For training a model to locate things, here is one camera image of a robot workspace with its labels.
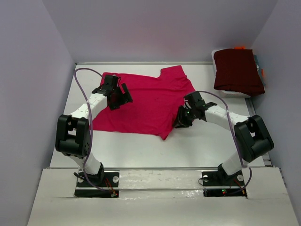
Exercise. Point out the dark red folded t-shirt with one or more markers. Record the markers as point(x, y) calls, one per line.
point(237, 70)

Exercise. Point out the metal rail right side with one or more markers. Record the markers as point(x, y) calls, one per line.
point(265, 160)

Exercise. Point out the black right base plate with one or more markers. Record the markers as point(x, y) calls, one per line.
point(230, 188)

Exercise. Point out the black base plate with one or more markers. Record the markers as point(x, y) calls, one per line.
point(108, 188)
point(230, 188)

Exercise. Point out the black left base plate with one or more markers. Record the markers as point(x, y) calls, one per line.
point(108, 188)

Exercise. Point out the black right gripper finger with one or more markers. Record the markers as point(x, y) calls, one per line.
point(183, 123)
point(180, 118)

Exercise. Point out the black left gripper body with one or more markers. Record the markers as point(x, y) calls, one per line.
point(119, 97)

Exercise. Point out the teal orange item beside stack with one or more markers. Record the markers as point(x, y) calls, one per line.
point(259, 69)

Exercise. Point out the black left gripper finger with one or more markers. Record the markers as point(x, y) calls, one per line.
point(114, 105)
point(127, 98)

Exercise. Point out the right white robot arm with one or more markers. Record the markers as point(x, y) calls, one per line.
point(249, 133)

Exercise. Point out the pink t-shirt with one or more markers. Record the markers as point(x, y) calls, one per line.
point(154, 106)

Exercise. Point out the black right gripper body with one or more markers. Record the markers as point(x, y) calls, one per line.
point(190, 113)

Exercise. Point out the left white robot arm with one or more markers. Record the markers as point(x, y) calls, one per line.
point(74, 132)

